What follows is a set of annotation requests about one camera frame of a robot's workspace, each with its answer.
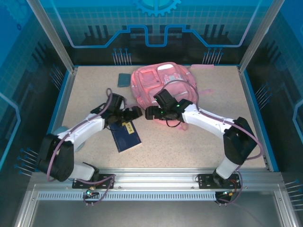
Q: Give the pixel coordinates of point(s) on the grey blue pencil case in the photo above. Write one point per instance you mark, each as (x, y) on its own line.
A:
(124, 80)

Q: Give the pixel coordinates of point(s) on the pink backpack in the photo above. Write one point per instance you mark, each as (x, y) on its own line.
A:
(146, 80)

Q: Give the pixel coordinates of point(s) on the dark blue book yellow label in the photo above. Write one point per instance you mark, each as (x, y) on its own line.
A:
(125, 139)

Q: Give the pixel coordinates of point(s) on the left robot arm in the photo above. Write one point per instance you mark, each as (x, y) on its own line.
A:
(90, 123)

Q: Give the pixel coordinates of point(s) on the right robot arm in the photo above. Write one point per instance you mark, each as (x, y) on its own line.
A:
(208, 118)

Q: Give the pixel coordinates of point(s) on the power connector green light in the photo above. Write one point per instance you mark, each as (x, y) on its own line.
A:
(228, 193)
(90, 192)

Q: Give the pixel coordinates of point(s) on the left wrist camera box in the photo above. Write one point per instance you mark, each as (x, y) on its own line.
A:
(124, 102)

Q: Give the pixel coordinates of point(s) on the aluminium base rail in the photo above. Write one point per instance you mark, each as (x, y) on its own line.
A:
(154, 179)

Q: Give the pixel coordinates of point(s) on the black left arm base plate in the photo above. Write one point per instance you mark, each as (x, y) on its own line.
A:
(106, 181)

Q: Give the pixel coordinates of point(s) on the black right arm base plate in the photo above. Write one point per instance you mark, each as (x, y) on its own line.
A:
(206, 182)

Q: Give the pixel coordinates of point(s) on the aluminium left frame post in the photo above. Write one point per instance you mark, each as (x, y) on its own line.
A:
(54, 35)

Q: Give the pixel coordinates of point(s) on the aluminium frame post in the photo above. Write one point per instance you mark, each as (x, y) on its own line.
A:
(260, 35)
(54, 35)

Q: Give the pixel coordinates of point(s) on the aluminium right frame post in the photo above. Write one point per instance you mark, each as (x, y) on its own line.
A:
(260, 35)

